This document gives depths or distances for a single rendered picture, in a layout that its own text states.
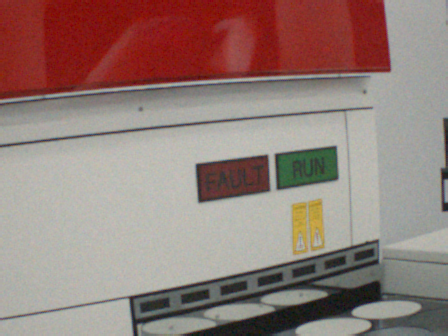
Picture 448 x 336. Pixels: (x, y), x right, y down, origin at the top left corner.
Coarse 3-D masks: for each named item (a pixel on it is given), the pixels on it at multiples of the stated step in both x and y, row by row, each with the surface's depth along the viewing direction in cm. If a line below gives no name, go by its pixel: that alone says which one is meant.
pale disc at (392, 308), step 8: (368, 304) 138; (376, 304) 137; (384, 304) 137; (392, 304) 136; (400, 304) 135; (408, 304) 135; (416, 304) 134; (352, 312) 134; (360, 312) 134; (368, 312) 133; (376, 312) 132; (384, 312) 132; (392, 312) 131; (400, 312) 131; (408, 312) 130
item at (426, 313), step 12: (372, 300) 140; (384, 300) 139; (396, 300) 138; (408, 300) 137; (420, 300) 136; (336, 312) 135; (348, 312) 134; (420, 312) 129; (432, 312) 128; (444, 312) 127; (300, 324) 130; (372, 324) 126; (384, 324) 125; (396, 324) 124; (408, 324) 123; (420, 324) 123; (432, 324) 122; (444, 324) 121
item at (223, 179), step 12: (204, 168) 126; (216, 168) 127; (228, 168) 128; (240, 168) 129; (252, 168) 131; (264, 168) 132; (204, 180) 126; (216, 180) 127; (228, 180) 128; (240, 180) 129; (252, 180) 131; (264, 180) 132; (204, 192) 126; (216, 192) 127; (228, 192) 128; (240, 192) 129
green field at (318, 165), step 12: (288, 156) 135; (300, 156) 136; (312, 156) 137; (324, 156) 139; (288, 168) 135; (300, 168) 136; (312, 168) 137; (324, 168) 139; (336, 168) 141; (288, 180) 135; (300, 180) 136; (312, 180) 137
